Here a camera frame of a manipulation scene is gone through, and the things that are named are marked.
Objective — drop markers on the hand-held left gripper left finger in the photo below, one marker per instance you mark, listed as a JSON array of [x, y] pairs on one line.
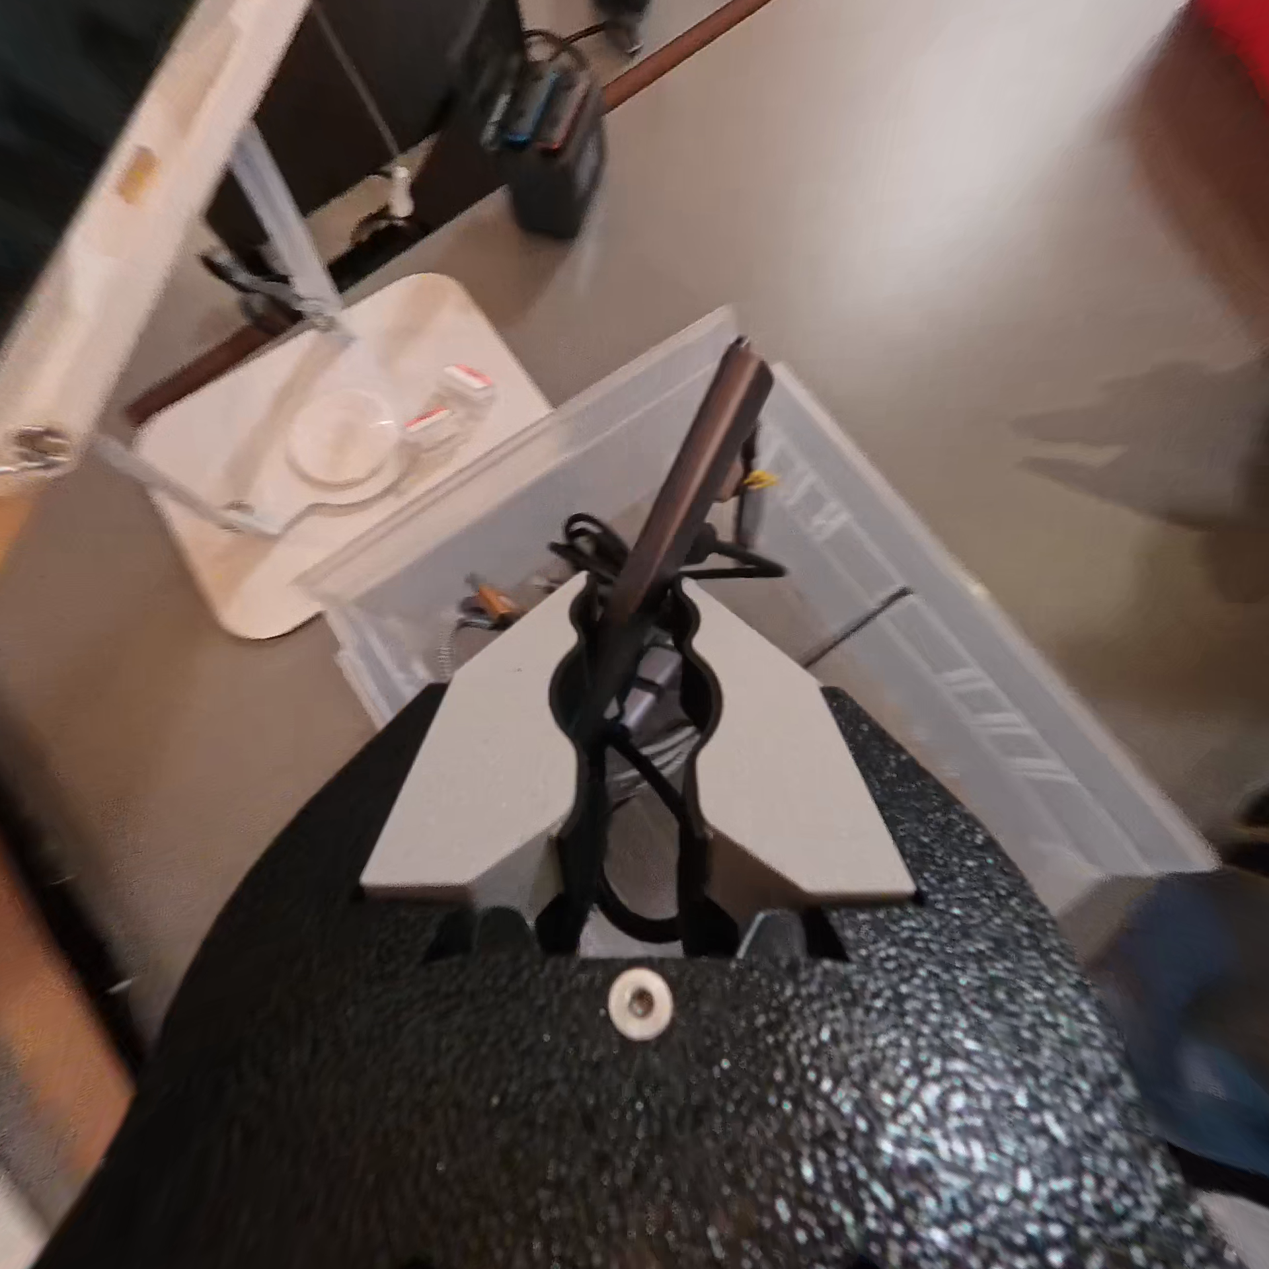
[[477, 793]]

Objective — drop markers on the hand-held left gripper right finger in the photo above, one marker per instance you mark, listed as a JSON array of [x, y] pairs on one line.
[[793, 793]]

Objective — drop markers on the silver usb hub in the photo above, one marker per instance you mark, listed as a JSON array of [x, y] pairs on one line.
[[650, 685]]

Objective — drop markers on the clear plastic bin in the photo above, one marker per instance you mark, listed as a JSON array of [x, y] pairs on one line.
[[942, 645]]

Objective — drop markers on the white desk lamp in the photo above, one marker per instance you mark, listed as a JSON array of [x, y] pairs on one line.
[[298, 555]]

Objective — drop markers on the yellow zip tie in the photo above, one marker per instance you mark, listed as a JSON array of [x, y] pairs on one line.
[[759, 481]]

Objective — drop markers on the small white red-topped box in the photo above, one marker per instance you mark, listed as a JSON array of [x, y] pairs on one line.
[[429, 429], [468, 391]]

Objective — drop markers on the black portable power station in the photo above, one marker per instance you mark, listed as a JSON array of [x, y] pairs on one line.
[[555, 189]]

